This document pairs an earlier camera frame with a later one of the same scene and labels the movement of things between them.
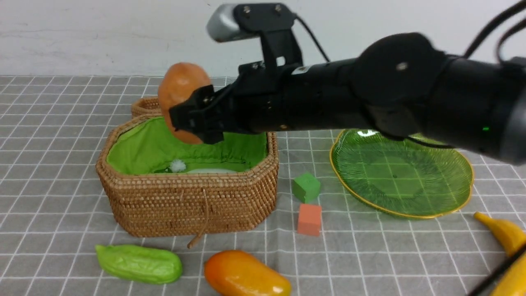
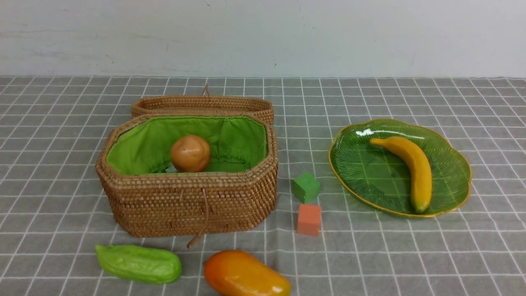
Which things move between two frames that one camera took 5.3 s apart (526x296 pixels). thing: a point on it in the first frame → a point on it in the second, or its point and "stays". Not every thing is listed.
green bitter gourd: (139, 264) stays
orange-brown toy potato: (179, 82) → (190, 153)
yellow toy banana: (513, 282) → (421, 176)
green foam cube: (306, 187) stays
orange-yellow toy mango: (235, 273) stays
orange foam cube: (309, 222) stays
